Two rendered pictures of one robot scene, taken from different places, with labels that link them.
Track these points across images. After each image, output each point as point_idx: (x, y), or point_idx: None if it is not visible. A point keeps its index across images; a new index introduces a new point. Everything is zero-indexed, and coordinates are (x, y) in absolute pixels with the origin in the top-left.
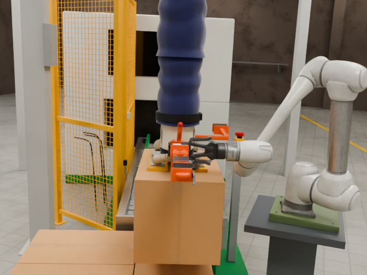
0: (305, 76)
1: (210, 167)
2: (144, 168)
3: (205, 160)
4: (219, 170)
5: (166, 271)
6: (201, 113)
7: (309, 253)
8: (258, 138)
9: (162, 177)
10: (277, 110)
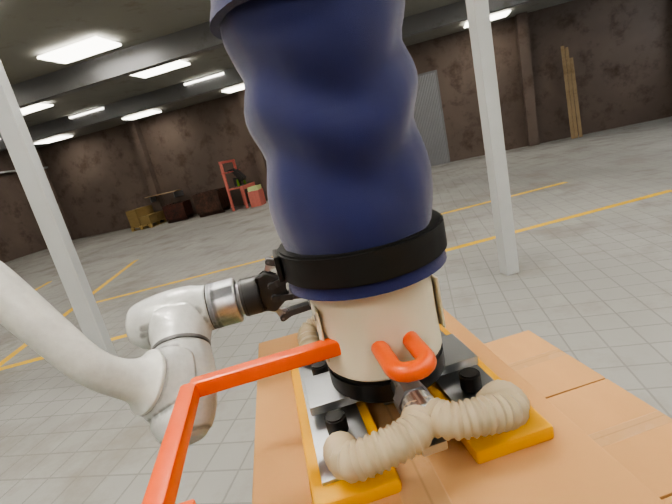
0: None
1: (282, 400)
2: (451, 332)
3: (296, 457)
4: (259, 389)
5: None
6: (273, 253)
7: None
8: (109, 354)
9: None
10: (17, 275)
